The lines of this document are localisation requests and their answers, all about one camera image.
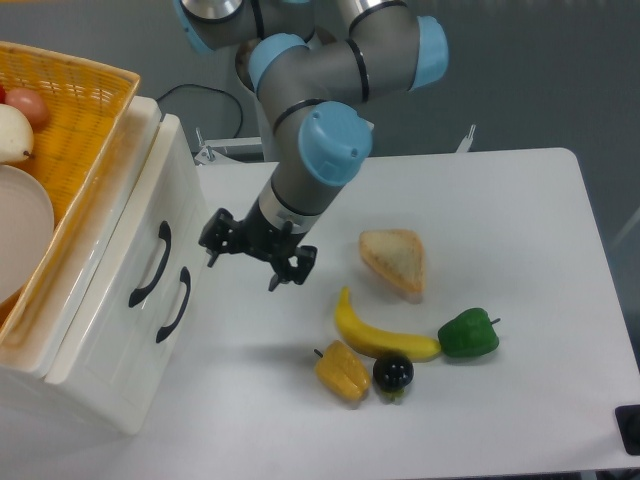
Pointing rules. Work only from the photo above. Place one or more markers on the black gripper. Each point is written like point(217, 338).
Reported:
point(269, 233)

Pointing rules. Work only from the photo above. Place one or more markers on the black top drawer handle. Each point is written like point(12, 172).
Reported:
point(156, 265)

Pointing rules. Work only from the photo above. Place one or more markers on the black drawer handle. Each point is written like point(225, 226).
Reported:
point(177, 303)
point(156, 265)

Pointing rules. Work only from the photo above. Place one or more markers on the white drawer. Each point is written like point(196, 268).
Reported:
point(120, 365)
point(168, 185)

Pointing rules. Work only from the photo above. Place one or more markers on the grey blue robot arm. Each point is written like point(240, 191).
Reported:
point(309, 95)

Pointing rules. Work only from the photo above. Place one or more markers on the white drawer cabinet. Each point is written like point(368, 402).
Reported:
point(30, 350)

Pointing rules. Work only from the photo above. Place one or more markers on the triangular bread slice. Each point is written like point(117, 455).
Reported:
point(397, 258)

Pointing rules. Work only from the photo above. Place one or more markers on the yellow bell pepper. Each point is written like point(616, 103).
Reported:
point(342, 372)

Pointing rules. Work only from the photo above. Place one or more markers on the yellow banana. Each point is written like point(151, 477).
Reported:
point(374, 342)

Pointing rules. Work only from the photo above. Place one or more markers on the black eggplant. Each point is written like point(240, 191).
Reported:
point(392, 374)

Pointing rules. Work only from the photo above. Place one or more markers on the green bell pepper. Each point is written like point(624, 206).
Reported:
point(470, 334)

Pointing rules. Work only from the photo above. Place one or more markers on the yellow woven basket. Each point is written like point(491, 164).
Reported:
point(86, 101)

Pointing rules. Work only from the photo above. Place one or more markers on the white plate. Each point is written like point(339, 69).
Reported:
point(27, 224)

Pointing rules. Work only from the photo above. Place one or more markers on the white pear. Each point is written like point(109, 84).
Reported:
point(16, 136)

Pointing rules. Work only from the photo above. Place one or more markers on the red apple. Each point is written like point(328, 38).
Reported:
point(30, 104)

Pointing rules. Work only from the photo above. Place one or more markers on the black corner device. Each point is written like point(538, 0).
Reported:
point(628, 420)

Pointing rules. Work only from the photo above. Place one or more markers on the black bottom drawer handle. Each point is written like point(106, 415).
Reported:
point(177, 303)

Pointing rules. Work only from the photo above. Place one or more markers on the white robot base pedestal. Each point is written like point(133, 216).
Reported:
point(262, 125)

